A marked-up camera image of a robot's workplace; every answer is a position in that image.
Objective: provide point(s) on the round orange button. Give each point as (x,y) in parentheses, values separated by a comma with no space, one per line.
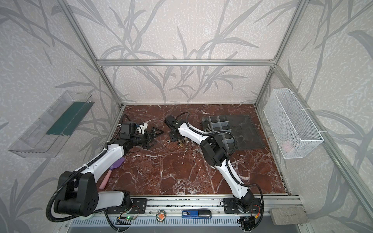
(161,216)

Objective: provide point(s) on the grey rectangular pad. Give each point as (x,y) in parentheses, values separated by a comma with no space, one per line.
(289,216)

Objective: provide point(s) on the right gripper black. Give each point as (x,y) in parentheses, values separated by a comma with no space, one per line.
(172,139)

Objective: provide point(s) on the pink object in basket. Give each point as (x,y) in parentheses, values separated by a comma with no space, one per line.
(287,147)

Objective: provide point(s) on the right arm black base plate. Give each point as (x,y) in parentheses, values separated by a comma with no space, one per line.
(230,206)

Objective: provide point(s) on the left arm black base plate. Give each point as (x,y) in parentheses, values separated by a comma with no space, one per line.
(138,206)

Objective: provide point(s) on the grey compartment organizer box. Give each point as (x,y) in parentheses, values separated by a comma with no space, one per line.
(219,123)

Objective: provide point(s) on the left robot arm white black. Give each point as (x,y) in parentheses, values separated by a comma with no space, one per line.
(77,193)

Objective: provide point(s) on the blue black usb device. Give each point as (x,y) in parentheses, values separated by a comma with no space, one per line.
(197,214)

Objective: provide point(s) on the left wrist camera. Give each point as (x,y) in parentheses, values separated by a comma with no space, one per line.
(141,128)

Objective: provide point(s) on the clear plastic wall bin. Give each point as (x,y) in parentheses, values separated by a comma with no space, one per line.
(47,136)

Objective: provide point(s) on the pile of screws and nuts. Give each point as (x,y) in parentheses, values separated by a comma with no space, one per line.
(188,146)

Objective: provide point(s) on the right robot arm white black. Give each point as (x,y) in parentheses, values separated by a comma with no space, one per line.
(217,156)

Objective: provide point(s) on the white wire mesh basket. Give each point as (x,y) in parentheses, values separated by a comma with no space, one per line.
(290,121)

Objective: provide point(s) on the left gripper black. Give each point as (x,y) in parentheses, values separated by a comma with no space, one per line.
(148,138)

